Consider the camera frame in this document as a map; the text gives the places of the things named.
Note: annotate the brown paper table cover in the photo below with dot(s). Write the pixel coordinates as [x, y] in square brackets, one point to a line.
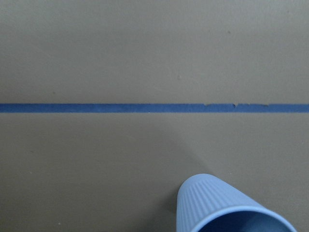
[121, 172]

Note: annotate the blue ribbed cup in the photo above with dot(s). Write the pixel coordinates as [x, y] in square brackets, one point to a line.
[206, 203]

